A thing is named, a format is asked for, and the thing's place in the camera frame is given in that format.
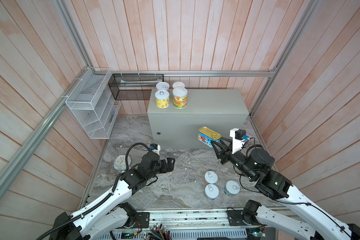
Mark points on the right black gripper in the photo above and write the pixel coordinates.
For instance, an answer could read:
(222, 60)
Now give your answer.
(224, 152)

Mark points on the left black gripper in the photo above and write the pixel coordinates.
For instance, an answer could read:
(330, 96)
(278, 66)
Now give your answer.
(170, 166)

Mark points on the yellow oval sardine tin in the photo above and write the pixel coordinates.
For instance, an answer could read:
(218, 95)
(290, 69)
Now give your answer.
(207, 135)

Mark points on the yellow label white-lid can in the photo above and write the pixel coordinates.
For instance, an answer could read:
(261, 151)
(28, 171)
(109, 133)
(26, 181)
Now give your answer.
(162, 99)

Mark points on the orange can plain lid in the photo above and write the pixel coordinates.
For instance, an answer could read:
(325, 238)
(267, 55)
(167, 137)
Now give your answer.
(180, 96)

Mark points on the yellow can plain lid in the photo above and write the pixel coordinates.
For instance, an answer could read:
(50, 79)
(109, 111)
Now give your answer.
(178, 84)

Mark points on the pink label white can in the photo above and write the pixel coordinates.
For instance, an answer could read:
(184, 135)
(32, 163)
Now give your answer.
(162, 86)

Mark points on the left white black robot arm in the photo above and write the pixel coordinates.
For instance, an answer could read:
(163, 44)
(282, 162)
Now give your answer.
(110, 210)

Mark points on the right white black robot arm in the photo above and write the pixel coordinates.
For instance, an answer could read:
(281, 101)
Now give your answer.
(315, 224)

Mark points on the brown label pull-tab can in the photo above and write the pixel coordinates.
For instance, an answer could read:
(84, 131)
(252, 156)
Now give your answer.
(210, 178)

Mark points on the teal label pull-tab can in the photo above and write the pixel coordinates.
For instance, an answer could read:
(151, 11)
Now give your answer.
(232, 188)

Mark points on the blue label pull-tab can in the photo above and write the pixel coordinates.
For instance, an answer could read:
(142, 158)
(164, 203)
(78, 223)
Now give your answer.
(212, 191)

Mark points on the grey metal cabinet box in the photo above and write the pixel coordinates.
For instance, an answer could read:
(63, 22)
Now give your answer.
(217, 109)

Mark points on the small white round clock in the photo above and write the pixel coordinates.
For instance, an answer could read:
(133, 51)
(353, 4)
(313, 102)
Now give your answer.
(120, 163)

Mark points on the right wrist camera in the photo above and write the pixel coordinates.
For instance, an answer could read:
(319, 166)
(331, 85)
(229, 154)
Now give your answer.
(239, 139)

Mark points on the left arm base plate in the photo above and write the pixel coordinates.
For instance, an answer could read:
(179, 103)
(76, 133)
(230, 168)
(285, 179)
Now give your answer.
(138, 220)

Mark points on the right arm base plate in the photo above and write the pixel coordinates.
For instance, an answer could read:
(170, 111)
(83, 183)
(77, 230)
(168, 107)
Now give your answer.
(241, 218)

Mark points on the black mesh wall basket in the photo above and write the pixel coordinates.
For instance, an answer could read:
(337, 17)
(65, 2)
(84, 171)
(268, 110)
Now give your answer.
(133, 87)

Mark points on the white wire mesh shelf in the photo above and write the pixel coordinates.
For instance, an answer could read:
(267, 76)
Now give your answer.
(92, 103)

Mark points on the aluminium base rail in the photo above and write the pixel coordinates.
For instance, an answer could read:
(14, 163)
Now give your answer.
(198, 224)

